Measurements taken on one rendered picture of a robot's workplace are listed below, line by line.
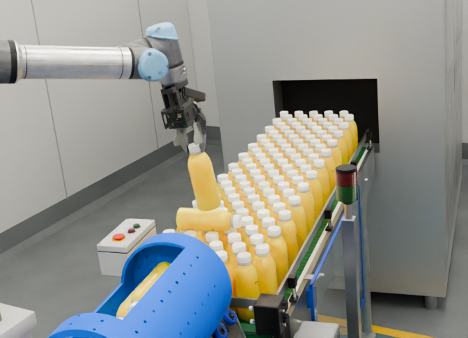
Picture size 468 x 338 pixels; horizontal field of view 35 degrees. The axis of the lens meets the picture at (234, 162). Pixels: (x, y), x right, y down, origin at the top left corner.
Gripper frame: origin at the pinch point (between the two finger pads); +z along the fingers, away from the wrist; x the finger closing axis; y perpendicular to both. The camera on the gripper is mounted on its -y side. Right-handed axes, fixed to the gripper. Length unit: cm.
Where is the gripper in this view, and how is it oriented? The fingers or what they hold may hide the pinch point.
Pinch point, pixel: (195, 147)
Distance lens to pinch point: 204.0
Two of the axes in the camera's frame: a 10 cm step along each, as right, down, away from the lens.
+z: 2.2, 9.0, 3.7
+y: -3.7, 4.2, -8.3
